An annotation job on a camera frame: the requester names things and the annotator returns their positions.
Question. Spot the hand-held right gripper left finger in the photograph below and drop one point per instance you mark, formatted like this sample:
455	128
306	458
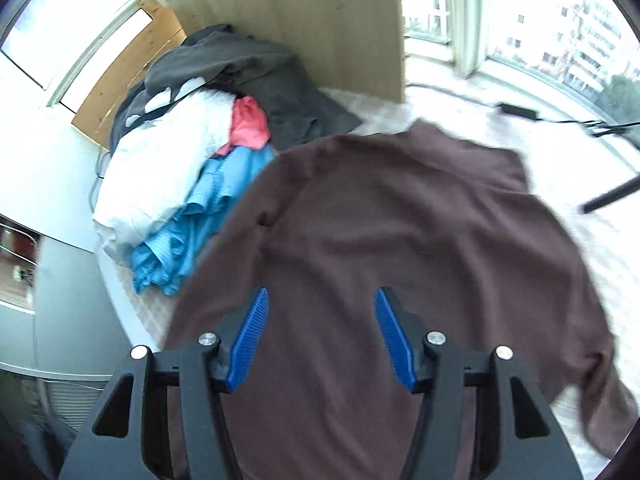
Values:
250	340

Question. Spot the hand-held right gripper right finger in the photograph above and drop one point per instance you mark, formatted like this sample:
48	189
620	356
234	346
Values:
395	340

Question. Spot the brown shirt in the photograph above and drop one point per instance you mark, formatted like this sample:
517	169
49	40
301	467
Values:
400	220

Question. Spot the blue garment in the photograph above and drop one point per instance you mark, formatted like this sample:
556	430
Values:
170	255

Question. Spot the white radiator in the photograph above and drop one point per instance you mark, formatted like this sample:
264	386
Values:
70	400

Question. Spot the white garment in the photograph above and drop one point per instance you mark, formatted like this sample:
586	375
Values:
155	170

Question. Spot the pink garment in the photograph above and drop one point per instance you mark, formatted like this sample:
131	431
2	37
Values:
247	125

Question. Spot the dark grey garment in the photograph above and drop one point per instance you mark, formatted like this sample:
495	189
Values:
280	85

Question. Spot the black tripod leg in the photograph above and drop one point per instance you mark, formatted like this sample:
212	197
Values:
610	197

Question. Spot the black power adapter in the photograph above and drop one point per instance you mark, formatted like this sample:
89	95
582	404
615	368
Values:
517	110

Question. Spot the brown plywood panel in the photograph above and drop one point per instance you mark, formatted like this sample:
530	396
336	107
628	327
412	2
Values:
115	85

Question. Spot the light wooden board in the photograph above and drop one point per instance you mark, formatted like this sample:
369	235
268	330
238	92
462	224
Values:
300	25

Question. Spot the white bay window frame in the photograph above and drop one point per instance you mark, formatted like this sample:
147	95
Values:
470	20

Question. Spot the white side window frame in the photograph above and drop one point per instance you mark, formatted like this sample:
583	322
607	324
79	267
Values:
95	45

